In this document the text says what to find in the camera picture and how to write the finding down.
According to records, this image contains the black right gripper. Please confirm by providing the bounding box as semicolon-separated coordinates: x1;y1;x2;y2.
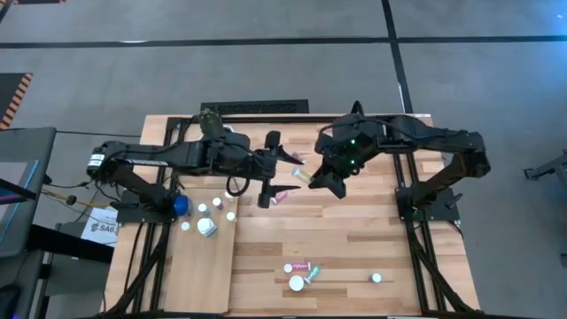
307;132;367;200

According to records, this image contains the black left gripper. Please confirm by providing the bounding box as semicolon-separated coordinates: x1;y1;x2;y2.
245;130;305;210

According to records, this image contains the white melatonin bottle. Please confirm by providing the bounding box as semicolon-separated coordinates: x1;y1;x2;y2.
196;216;219;239

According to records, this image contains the blue TUMS bottle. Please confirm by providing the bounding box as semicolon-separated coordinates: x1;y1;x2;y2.
173;194;195;217

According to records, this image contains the wooden shelf board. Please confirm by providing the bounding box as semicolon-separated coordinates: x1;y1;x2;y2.
161;189;240;315

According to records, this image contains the black floor vent grille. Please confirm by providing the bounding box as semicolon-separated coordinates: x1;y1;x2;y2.
199;98;310;115

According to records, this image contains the green cactus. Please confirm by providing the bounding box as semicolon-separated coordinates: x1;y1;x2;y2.
197;108;225;138

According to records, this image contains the green pill bottle white cap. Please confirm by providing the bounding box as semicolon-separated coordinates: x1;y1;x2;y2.
303;265;322;285

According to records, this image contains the white printed paper sheet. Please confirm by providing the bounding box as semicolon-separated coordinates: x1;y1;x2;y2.
79;206;120;248

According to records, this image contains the black tripod leg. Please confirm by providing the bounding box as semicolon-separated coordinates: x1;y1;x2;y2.
523;151;567;187

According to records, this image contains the grey cart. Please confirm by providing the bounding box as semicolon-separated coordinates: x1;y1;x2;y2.
0;127;58;258

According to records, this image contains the black orange striped floor mat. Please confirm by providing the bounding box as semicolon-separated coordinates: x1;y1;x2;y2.
0;72;35;131

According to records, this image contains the black aluminium table frame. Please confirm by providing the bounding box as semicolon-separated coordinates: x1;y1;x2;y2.
104;113;479;318

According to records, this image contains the yellow cable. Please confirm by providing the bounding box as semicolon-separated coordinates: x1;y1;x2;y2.
40;185;112;210

